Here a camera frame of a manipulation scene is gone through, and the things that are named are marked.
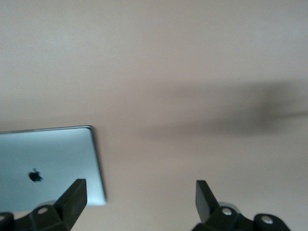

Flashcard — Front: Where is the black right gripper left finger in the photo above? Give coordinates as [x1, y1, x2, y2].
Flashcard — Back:
[0, 178, 88, 231]

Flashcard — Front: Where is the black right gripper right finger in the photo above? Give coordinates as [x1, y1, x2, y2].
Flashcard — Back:
[192, 180, 293, 231]

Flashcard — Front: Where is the grey laptop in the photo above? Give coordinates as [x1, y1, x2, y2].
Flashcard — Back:
[0, 125, 107, 214]

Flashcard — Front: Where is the brown table cover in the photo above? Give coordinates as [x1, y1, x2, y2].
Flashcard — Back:
[0, 0, 308, 231]

